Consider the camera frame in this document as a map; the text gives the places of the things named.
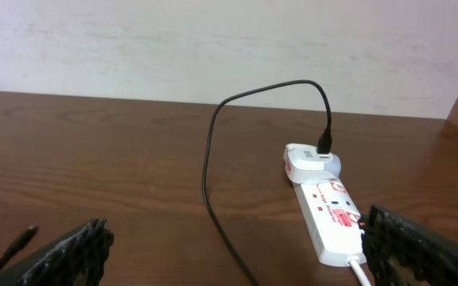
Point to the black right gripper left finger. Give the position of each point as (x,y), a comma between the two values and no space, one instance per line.
(76,258)

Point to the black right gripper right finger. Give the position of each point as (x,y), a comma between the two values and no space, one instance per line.
(402,252)

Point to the white USB charger adapter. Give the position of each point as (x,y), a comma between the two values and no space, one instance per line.
(304,165)

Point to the white power strip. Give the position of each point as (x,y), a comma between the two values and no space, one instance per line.
(332,219)

